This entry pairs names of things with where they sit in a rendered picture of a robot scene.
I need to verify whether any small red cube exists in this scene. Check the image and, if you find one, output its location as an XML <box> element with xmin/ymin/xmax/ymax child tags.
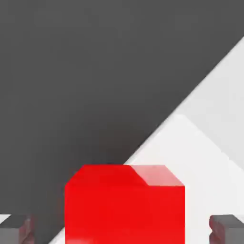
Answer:
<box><xmin>64</xmin><ymin>164</ymin><xmax>186</xmax><ymax>244</ymax></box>

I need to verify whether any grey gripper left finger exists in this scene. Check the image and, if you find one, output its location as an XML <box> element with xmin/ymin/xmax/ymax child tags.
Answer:
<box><xmin>0</xmin><ymin>214</ymin><xmax>36</xmax><ymax>244</ymax></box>

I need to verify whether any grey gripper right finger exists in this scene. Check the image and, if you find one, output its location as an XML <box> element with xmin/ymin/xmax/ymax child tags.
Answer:
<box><xmin>209</xmin><ymin>214</ymin><xmax>244</xmax><ymax>244</ymax></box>

